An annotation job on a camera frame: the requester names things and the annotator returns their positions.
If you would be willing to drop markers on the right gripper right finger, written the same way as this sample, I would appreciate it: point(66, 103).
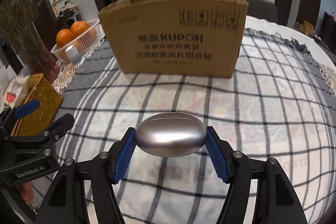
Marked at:
point(276, 199)

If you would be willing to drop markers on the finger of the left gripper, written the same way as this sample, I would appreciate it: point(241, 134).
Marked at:
point(11, 115)
point(47, 138)

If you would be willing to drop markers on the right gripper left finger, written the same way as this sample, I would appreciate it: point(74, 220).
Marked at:
point(65, 200)

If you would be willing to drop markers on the person's left hand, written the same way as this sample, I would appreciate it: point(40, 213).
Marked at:
point(27, 192)

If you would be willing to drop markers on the floral tissue cover cloth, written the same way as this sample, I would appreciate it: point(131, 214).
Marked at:
point(15, 92)

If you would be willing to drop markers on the woven wicker tissue box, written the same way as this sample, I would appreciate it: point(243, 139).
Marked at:
point(50, 100)

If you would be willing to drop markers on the glass vase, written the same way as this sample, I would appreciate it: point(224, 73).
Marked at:
point(44, 58)

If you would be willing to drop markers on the plaid grey white tablecloth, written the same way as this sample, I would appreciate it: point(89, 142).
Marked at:
point(277, 104)

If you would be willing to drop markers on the white basket of oranges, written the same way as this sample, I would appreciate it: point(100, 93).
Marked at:
point(83, 42)

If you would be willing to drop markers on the white shoe rack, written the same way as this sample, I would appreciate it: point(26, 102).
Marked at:
point(68, 15)

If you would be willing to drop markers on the dried purple flowers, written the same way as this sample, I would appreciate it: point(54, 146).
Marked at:
point(17, 26)

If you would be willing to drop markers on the floral patterned mat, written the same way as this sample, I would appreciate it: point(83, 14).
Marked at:
point(329, 76)

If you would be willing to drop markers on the black tv cabinet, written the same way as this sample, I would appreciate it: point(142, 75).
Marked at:
point(328, 30)

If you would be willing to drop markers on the brown cardboard box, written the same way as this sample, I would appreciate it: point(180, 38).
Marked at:
point(178, 37)

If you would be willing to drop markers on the right grey dining chair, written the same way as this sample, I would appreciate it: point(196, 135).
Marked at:
point(262, 9)

